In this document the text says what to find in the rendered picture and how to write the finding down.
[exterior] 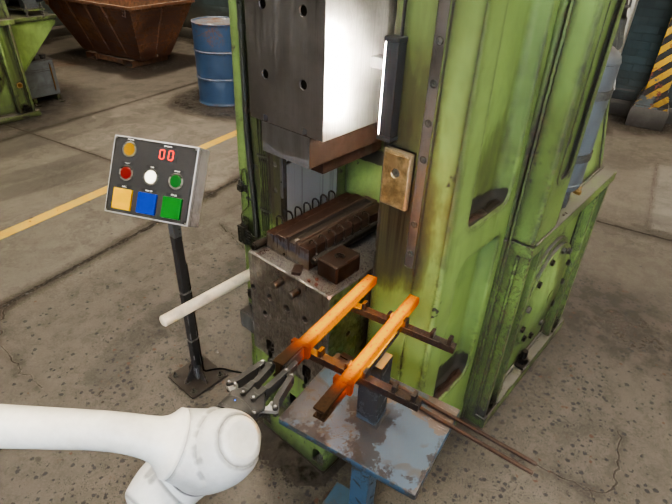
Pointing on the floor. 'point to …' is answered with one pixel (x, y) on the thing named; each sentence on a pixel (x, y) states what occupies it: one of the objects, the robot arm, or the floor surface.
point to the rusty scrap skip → (124, 27)
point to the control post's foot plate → (187, 382)
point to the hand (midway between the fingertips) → (289, 359)
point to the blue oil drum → (213, 60)
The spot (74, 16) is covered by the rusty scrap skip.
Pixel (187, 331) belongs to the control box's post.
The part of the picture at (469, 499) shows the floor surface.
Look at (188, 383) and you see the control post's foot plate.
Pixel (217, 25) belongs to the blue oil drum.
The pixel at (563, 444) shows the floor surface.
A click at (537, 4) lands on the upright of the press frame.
